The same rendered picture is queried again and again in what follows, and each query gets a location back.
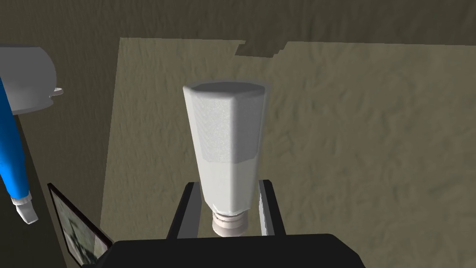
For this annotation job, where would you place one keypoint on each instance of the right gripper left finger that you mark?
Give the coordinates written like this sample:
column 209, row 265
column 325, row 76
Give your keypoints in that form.
column 185, row 219

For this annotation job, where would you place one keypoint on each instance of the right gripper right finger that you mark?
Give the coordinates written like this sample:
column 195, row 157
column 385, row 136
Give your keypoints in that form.
column 270, row 214

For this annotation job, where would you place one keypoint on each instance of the black framed picture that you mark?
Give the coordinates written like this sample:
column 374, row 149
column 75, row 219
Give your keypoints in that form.
column 76, row 230

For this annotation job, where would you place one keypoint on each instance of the blue tube with white cap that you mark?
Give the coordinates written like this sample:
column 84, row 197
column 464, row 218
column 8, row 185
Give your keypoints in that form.
column 10, row 156

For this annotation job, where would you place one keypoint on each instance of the grey teapot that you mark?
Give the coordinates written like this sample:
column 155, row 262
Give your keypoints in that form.
column 26, row 78

